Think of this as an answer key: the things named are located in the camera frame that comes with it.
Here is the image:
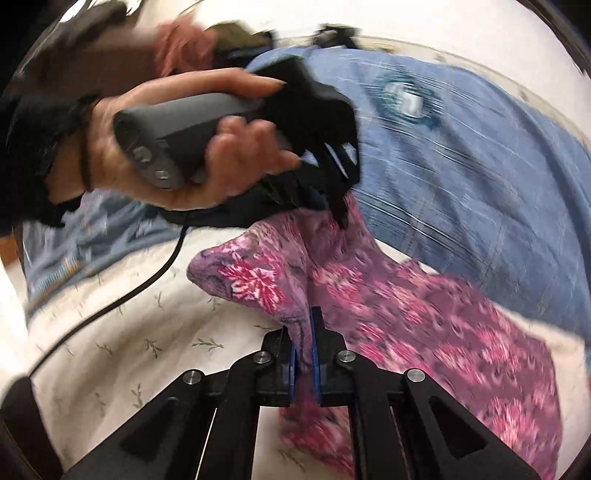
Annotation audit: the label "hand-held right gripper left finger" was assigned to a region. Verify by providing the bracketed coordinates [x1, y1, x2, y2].
[60, 329, 298, 480]

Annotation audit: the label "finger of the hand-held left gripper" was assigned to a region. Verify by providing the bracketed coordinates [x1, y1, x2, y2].
[259, 173, 331, 214]
[318, 141, 363, 230]

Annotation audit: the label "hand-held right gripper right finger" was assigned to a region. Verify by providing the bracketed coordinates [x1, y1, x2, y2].
[309, 307, 541, 480]

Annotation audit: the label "pink floral garment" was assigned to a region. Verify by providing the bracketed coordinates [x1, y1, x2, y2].
[187, 191, 561, 480]

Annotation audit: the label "person's left hand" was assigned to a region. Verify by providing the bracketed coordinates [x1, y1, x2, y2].
[85, 68, 301, 210]

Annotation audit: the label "reddish brown cloth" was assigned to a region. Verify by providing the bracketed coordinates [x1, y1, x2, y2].
[152, 21, 218, 70]

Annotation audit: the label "black wrist band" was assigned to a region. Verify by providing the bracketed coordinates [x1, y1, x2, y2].
[79, 99, 101, 192]

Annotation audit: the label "blue plaid blanket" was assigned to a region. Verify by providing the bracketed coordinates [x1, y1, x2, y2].
[18, 48, 591, 333]

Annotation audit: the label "dark blurred object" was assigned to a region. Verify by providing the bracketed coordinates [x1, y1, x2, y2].
[314, 25, 361, 49]

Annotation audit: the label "cream leaf-print bedsheet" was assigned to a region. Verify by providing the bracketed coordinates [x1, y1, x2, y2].
[0, 222, 591, 480]

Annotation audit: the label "black cable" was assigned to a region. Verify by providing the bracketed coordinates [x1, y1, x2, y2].
[25, 224, 190, 354]

